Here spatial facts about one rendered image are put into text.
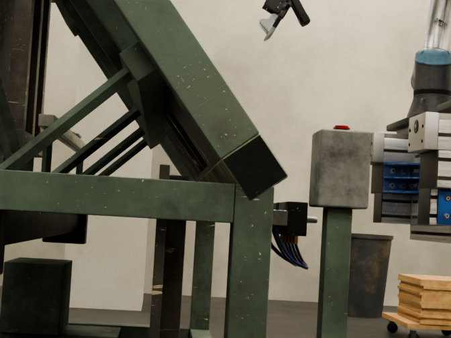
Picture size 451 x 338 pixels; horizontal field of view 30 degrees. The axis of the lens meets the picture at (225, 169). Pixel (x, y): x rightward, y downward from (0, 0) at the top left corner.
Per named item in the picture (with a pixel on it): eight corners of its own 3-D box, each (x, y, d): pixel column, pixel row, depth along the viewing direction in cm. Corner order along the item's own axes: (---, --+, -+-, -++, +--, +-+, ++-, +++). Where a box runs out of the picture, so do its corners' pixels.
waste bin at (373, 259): (397, 320, 652) (401, 236, 656) (329, 316, 649) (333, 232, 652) (379, 312, 707) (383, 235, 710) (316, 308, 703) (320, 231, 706)
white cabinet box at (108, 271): (141, 310, 615) (158, 34, 627) (61, 306, 611) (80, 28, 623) (142, 302, 675) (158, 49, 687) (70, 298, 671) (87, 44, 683)
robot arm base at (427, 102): (446, 127, 268) (447, 96, 268) (464, 122, 252) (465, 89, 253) (400, 124, 266) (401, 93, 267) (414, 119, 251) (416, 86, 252)
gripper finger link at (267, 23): (252, 33, 280) (266, 9, 281) (267, 42, 280) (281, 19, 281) (253, 31, 277) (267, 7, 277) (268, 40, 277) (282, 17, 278)
